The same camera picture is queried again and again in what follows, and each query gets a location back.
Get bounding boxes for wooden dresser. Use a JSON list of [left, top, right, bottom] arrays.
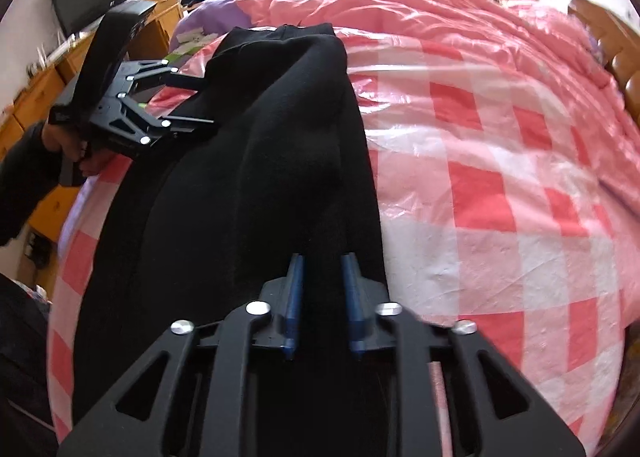
[[1, 0, 183, 243]]

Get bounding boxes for person's left hand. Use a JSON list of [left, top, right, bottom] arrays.
[[41, 122, 116, 177]]

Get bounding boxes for wooden headboard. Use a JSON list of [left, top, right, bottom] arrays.
[[568, 0, 640, 124]]

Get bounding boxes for purple floral blanket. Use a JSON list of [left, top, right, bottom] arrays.
[[169, 0, 253, 52]]

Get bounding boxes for pink checkered bed sheet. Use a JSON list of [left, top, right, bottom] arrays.
[[48, 28, 639, 456]]

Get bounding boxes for pink quilt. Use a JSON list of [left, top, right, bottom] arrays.
[[232, 0, 615, 88]]

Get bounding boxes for black pants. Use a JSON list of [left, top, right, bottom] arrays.
[[72, 24, 386, 419]]

